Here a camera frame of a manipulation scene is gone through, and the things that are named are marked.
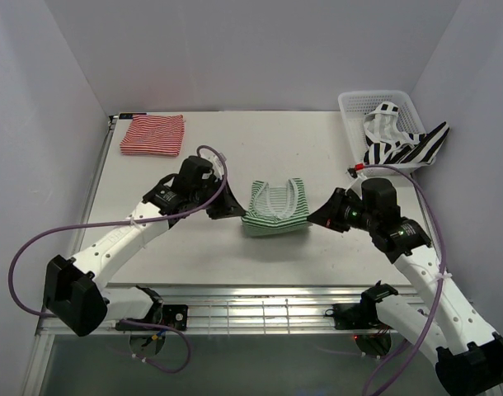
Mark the green white striped tank top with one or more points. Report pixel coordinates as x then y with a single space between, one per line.
275 210

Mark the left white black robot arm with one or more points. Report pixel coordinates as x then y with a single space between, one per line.
76 288

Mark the black white striped tank top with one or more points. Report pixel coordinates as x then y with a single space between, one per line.
389 145

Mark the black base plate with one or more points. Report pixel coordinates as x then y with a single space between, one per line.
170 315
363 316

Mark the blue label sticker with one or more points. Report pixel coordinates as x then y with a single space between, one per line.
129 116

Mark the white plastic basket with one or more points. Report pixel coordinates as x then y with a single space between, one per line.
355 105

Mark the aluminium frame rail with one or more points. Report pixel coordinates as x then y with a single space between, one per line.
249 310

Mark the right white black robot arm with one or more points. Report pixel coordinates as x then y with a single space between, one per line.
465 350

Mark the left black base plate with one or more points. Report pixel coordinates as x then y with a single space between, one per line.
170 315

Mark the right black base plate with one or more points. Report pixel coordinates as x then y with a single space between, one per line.
363 316

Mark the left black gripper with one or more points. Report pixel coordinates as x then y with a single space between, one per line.
229 207

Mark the red white striped tank top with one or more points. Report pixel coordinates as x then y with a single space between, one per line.
154 135

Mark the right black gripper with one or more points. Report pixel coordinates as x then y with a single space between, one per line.
327 214

